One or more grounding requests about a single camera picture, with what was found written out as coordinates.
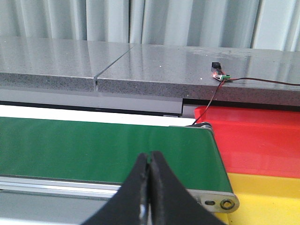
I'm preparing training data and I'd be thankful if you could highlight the grey stone countertop left slab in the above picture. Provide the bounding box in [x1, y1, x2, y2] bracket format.
[0, 37, 133, 92]

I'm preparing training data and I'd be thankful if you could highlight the green conveyor belt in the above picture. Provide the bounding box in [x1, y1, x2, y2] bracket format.
[0, 117, 240, 213]

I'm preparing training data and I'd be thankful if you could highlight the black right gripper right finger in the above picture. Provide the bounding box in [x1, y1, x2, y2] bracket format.
[150, 151, 224, 225]

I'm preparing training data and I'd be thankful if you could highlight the small sensor circuit board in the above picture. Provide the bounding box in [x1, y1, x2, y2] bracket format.
[211, 62, 231, 82]

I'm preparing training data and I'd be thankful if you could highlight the red plastic tray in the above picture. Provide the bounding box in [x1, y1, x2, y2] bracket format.
[194, 106, 300, 178]

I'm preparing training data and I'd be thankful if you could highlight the white pleated curtain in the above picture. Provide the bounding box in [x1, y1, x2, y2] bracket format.
[0, 0, 300, 52]

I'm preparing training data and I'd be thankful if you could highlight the grey stone countertop right slab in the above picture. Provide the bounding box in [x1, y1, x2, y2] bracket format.
[97, 45, 300, 106]

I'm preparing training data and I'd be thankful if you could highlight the red black sensor wire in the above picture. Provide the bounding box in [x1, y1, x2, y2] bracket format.
[191, 77, 300, 127]

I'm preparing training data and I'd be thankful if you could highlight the grey stone countertop slab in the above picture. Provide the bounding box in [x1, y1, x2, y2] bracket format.
[0, 37, 133, 92]
[97, 45, 300, 106]

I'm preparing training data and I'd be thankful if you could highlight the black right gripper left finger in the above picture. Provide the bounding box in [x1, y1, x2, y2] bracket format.
[83, 153, 149, 225]

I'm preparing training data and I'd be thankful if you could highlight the yellow plastic tray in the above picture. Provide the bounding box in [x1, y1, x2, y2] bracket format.
[215, 173, 300, 225]

